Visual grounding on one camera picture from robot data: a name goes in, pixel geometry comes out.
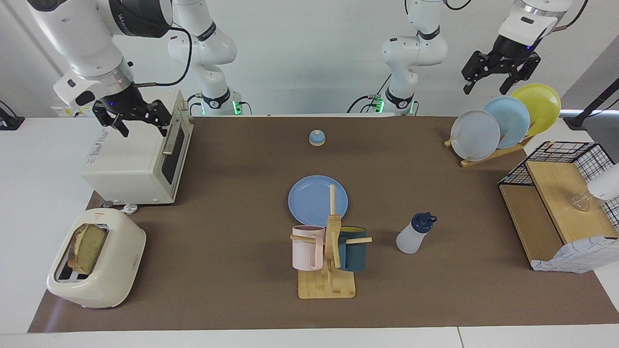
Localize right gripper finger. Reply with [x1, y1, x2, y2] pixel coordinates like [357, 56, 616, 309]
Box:
[145, 99, 173, 138]
[93, 102, 130, 138]

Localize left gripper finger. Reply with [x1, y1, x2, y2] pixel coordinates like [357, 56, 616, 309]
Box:
[462, 51, 496, 95]
[500, 54, 541, 95]

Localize toasted bread slice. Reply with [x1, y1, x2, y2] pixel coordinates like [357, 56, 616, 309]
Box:
[68, 223, 108, 275]

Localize translucent seasoning bottle blue cap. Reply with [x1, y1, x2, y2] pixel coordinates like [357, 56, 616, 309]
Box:
[396, 212, 438, 255]

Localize yellow plate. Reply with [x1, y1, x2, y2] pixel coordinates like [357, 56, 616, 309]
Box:
[511, 84, 561, 137]

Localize light blue plate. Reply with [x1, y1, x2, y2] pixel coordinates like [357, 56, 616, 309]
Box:
[483, 97, 531, 149]

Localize grey plate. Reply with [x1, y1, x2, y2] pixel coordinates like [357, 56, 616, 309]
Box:
[450, 110, 501, 161]

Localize wooden plate rack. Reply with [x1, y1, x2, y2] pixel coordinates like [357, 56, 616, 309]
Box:
[444, 121, 535, 168]

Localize blue round plate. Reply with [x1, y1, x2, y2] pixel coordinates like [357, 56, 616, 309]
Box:
[288, 175, 349, 228]

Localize white power strip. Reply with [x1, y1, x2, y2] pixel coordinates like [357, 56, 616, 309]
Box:
[51, 105, 95, 118]

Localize white toaster oven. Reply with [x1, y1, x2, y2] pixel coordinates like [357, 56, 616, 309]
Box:
[80, 89, 194, 205]

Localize brown table mat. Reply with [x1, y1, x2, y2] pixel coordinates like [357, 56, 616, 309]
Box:
[28, 116, 619, 333]

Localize wooden shelf box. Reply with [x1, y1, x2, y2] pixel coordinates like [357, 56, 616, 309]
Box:
[498, 160, 619, 271]

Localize white cylinder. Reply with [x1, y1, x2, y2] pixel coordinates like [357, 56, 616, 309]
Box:
[588, 163, 619, 201]

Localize cream two-slot toaster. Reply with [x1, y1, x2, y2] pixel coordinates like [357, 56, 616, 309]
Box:
[46, 208, 147, 309]

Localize white checkered cloth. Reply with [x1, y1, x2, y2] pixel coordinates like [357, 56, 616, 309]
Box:
[530, 235, 619, 275]

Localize pink ribbed mug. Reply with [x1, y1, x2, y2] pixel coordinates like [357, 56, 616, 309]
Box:
[292, 225, 325, 271]

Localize dark teal mug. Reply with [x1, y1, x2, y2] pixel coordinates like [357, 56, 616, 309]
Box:
[337, 226, 367, 271]

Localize wooden mug tree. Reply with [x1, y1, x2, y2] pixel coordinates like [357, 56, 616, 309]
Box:
[290, 184, 373, 299]

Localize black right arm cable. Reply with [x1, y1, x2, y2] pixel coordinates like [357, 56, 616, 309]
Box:
[132, 27, 192, 88]

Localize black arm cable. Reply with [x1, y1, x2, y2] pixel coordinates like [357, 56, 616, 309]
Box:
[132, 27, 192, 88]
[551, 0, 590, 32]

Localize black camera stand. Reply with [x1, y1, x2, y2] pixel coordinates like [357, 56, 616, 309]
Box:
[563, 80, 619, 130]

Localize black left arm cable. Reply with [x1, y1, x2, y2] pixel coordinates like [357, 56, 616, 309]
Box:
[551, 0, 590, 32]

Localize black clamp mount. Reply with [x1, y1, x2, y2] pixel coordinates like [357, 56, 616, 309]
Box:
[0, 101, 26, 131]

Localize black wire basket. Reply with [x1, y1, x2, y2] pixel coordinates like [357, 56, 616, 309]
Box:
[498, 141, 619, 228]

